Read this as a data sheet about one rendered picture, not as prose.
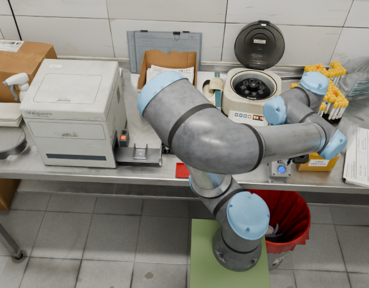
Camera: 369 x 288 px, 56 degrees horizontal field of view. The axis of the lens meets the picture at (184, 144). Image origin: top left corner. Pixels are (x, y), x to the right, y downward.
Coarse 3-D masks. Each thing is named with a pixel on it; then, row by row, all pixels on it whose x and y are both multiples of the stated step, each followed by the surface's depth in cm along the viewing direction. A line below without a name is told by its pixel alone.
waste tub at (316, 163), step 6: (312, 156) 127; (318, 156) 127; (336, 156) 127; (312, 162) 130; (318, 162) 130; (324, 162) 129; (330, 162) 129; (300, 168) 132; (306, 168) 132; (312, 168) 132; (318, 168) 132; (324, 168) 132; (330, 168) 132
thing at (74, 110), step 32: (64, 64) 127; (96, 64) 127; (32, 96) 115; (64, 96) 116; (96, 96) 116; (32, 128) 118; (64, 128) 118; (96, 128) 117; (64, 160) 131; (96, 160) 130
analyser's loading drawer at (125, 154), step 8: (120, 152) 134; (128, 152) 134; (136, 152) 134; (144, 152) 134; (152, 152) 134; (160, 152) 131; (120, 160) 131; (128, 160) 131; (136, 160) 131; (144, 160) 131; (152, 160) 131; (160, 160) 130
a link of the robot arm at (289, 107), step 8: (296, 88) 95; (280, 96) 93; (288, 96) 92; (296, 96) 93; (304, 96) 93; (264, 104) 94; (272, 104) 91; (280, 104) 90; (288, 104) 91; (296, 104) 90; (304, 104) 91; (264, 112) 94; (272, 112) 92; (280, 112) 90; (288, 112) 90; (296, 112) 89; (304, 112) 89; (272, 120) 93; (280, 120) 91; (288, 120) 91; (296, 120) 89
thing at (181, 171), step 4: (176, 164) 134; (180, 164) 135; (176, 168) 133; (180, 168) 134; (184, 168) 134; (176, 172) 132; (180, 172) 133; (184, 172) 133; (188, 172) 133; (176, 176) 131; (180, 176) 131; (184, 176) 131; (188, 176) 131
